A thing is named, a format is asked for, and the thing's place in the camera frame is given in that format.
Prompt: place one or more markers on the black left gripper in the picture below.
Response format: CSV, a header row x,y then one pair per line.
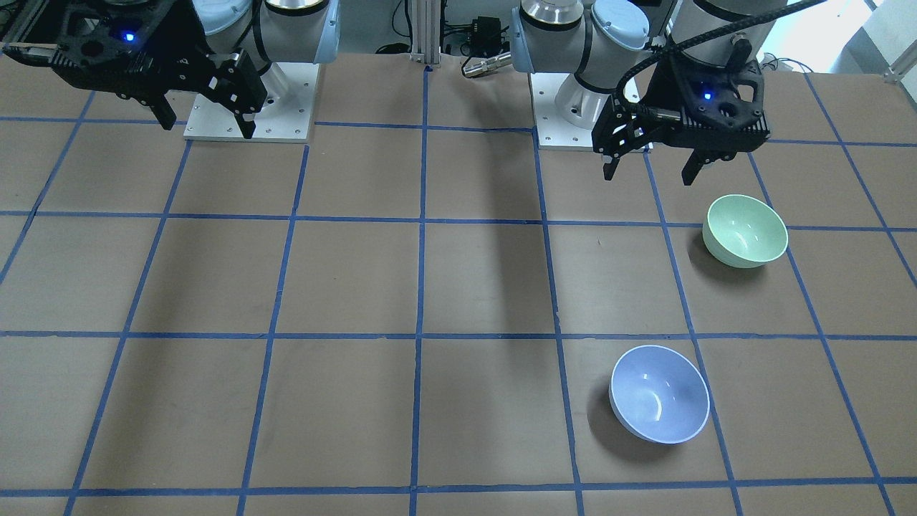
x,y
657,91

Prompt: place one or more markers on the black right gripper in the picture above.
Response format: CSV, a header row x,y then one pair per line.
x,y
174,44

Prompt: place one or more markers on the green bowl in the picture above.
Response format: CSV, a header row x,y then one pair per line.
x,y
744,232

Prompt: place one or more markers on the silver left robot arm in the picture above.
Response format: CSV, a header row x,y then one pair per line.
x,y
614,46

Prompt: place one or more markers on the blue bowl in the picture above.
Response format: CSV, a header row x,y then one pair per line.
x,y
659,395

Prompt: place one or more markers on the silver cylindrical connector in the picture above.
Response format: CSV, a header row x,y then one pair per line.
x,y
486,66

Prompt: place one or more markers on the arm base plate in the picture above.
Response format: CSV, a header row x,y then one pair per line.
x,y
286,116
565,111

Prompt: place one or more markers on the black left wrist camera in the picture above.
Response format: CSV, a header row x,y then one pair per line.
x,y
721,109

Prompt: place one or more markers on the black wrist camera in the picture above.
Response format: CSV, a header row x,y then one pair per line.
x,y
135,49
721,109

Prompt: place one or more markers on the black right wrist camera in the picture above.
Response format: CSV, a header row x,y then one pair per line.
x,y
135,49

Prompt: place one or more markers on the aluminium frame post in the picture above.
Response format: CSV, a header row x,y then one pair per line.
x,y
426,31

